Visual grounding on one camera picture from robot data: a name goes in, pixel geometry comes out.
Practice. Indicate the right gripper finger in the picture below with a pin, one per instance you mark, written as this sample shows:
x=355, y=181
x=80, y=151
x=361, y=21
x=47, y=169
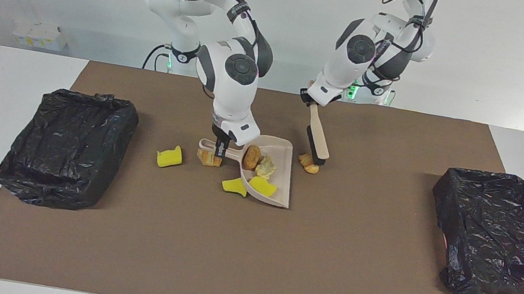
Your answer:
x=221, y=150

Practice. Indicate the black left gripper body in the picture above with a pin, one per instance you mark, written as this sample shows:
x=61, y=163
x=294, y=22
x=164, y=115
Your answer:
x=308, y=97

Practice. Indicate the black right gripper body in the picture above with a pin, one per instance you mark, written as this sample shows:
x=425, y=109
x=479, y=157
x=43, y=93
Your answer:
x=219, y=136

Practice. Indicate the brown bread roll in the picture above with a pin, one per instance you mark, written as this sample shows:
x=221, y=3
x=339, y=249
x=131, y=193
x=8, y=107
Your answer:
x=252, y=157

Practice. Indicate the yellow sponge piece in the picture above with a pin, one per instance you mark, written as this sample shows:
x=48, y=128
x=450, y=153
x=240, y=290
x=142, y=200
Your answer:
x=262, y=186
x=169, y=157
x=233, y=186

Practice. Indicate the beige brush black bristles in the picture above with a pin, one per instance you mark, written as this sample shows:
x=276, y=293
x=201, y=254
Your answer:
x=319, y=135

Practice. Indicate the flaky pastry piece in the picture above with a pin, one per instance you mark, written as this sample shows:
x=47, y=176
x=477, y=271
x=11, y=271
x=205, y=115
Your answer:
x=266, y=167
x=310, y=167

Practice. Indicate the beige plastic dustpan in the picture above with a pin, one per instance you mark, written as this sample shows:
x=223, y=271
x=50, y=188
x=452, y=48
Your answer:
x=284, y=171

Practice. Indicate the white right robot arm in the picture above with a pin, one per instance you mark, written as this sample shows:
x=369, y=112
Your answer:
x=231, y=105

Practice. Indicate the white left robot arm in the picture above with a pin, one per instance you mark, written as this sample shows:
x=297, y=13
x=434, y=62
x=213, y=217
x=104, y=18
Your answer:
x=339, y=72

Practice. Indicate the black bag lined bin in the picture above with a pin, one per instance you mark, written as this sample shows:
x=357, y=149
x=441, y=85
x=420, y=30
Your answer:
x=499, y=242
x=61, y=152

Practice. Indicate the orange striped croissant piece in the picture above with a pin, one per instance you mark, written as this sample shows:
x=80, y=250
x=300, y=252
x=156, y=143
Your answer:
x=210, y=160

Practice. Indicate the brown table mat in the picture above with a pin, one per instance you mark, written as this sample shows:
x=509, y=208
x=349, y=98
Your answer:
x=200, y=274

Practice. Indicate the white cardboard box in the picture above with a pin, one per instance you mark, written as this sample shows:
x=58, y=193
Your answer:
x=38, y=35

